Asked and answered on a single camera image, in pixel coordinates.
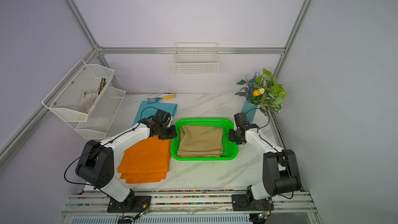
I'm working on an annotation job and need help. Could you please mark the teal pants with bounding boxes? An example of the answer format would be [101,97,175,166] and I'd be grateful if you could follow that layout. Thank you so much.
[133,102,177,125]

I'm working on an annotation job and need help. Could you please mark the green plastic basket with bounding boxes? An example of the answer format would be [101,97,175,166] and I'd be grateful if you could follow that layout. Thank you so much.
[171,118,238,161]

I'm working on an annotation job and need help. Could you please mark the orange pants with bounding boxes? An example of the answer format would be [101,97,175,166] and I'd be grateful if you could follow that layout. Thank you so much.
[117,136,171,184]

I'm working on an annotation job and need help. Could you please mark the beige pants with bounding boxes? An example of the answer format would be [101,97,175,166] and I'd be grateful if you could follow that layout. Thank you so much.
[177,125,224,158]

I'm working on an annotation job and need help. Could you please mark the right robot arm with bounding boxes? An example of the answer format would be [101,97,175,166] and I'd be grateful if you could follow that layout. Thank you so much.
[228,113,302,200]

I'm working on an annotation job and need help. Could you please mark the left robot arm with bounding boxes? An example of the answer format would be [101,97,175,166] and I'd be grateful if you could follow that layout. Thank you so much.
[75,110,177,203]

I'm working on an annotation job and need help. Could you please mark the teal vase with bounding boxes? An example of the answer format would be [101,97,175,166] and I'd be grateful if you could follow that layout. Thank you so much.
[241,101,257,123]

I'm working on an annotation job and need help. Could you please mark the artificial plant bouquet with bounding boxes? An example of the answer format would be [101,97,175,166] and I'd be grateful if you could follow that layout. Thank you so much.
[235,68,287,116]

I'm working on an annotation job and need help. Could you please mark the white mesh lower shelf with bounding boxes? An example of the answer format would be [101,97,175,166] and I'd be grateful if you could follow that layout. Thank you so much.
[75,87,125,140]

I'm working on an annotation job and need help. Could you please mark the brown dried twigs in shelf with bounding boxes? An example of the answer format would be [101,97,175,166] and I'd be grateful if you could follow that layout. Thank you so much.
[98,78,106,95]

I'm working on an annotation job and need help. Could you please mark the clear plastic bag in shelf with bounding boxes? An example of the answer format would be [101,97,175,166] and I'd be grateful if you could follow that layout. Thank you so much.
[78,88,99,114]

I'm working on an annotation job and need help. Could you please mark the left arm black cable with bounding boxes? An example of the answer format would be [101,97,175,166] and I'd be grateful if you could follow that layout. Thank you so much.
[63,106,159,194]

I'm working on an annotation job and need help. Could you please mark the small garden fork yellow handle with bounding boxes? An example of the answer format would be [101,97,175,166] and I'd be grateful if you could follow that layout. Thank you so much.
[147,94,176,103]

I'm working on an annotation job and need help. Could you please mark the white wire wall basket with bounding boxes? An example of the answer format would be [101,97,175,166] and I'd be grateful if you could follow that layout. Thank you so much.
[173,43,219,75]

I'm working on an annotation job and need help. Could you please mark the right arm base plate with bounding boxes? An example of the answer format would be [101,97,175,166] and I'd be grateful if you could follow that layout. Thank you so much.
[231,195,274,211]

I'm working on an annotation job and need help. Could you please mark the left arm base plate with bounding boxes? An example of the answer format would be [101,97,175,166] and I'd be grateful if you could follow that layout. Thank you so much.
[107,196,152,213]

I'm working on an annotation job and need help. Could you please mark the aluminium frame rails front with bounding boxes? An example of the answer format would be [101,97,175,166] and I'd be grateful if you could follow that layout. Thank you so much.
[57,189,322,224]

